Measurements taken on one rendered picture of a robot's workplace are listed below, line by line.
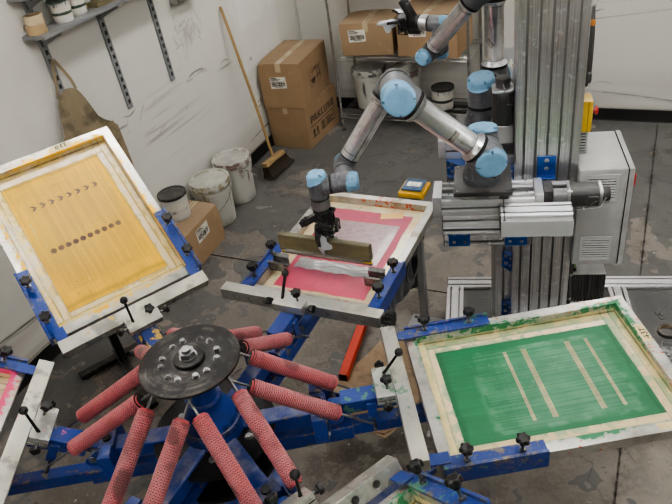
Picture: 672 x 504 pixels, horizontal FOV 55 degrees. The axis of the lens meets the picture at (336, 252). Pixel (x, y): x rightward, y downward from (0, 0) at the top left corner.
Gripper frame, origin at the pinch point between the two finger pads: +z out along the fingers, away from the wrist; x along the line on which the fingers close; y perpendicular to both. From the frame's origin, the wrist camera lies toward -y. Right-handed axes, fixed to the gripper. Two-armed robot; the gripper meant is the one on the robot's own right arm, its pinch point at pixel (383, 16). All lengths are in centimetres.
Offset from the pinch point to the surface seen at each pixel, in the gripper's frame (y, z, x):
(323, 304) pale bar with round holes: 45, -48, -137
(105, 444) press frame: 34, -26, -221
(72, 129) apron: 37, 172, -87
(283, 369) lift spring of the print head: 28, -65, -177
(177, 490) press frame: 36, -57, -221
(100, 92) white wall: 34, 185, -53
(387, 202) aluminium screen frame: 62, -26, -60
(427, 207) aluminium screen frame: 61, -46, -58
